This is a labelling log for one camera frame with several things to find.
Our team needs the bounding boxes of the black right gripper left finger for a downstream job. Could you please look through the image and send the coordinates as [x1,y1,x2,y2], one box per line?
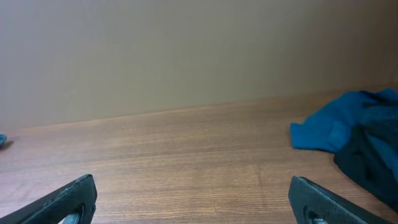
[1,174,97,224]

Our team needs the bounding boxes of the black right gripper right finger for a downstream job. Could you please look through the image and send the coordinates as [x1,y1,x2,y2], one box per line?
[289,176,390,224]

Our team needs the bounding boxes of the dark navy garment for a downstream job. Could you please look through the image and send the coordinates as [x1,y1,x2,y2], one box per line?
[333,103,397,211]

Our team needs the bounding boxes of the light blue folded jeans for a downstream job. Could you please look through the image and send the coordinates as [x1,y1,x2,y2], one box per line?
[0,134,7,146]

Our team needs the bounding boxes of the blue shirt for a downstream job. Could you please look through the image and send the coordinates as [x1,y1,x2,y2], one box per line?
[290,88,398,181]

